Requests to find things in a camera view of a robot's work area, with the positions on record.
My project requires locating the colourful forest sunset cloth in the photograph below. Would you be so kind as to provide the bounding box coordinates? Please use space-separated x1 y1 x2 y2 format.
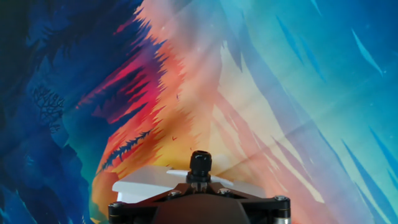
0 0 398 224

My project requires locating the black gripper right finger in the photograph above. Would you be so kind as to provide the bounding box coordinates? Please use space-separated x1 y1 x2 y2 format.
200 182 292 224

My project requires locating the white plastic box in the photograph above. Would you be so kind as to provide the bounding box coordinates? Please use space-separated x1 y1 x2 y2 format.
111 150 265 205

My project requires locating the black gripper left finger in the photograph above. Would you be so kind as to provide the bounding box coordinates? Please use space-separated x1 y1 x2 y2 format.
108 182 200 224

